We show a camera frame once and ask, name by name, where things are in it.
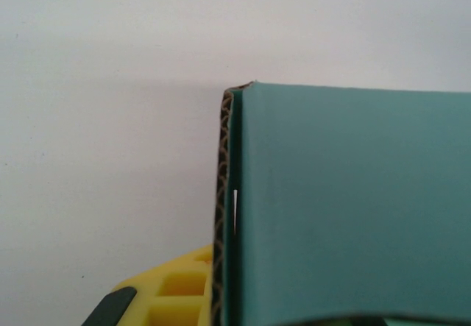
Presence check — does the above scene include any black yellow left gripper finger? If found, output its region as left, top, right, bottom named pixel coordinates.
left=82, top=244, right=215, bottom=326

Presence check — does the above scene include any teal cardboard box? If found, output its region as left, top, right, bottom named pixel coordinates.
left=209, top=80, right=471, bottom=326

